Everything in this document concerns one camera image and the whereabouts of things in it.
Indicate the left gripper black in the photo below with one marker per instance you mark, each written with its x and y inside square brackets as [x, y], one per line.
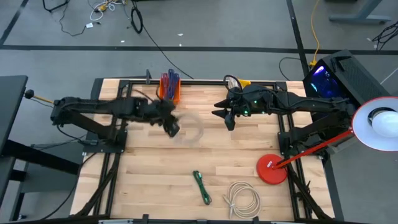
[152, 110]

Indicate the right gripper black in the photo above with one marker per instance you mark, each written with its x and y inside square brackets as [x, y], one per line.
[255, 101]

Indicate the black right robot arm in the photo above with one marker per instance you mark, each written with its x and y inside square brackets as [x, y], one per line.
[311, 104]

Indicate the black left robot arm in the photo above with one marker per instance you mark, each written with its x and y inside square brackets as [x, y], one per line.
[93, 107]

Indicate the orange plastic basket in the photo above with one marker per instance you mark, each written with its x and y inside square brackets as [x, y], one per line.
[178, 95]

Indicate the yellow plastic basket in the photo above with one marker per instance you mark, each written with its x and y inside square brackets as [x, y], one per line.
[245, 83]

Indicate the red desk lamp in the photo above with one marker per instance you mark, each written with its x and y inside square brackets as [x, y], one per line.
[270, 169]

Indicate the black computer case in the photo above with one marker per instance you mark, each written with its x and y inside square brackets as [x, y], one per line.
[351, 77]

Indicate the wooden stick black knob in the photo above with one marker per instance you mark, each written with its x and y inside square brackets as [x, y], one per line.
[29, 93]

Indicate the black desk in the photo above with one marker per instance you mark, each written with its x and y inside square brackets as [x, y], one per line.
[11, 102]

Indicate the grey desk leg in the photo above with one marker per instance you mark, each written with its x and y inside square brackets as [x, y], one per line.
[360, 17]

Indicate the black aluminium table frame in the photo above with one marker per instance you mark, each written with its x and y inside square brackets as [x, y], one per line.
[199, 82]

